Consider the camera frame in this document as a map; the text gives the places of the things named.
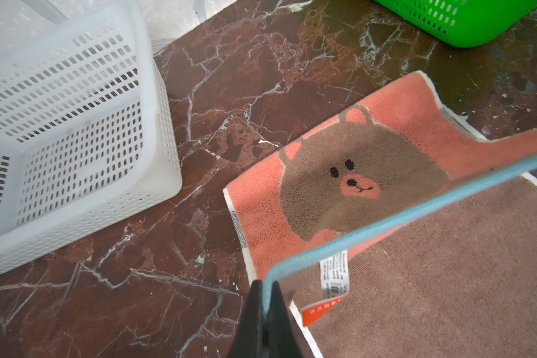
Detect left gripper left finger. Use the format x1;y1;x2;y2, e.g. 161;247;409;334
227;280;263;358

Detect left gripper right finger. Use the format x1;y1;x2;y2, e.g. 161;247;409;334
266;282;302;358

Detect pink brown bear towel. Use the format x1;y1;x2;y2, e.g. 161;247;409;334
223;71;537;357

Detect white perforated plastic basket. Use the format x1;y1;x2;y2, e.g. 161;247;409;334
0;1;183;274

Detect green perforated plastic basket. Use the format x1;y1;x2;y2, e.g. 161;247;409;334
377;0;537;49

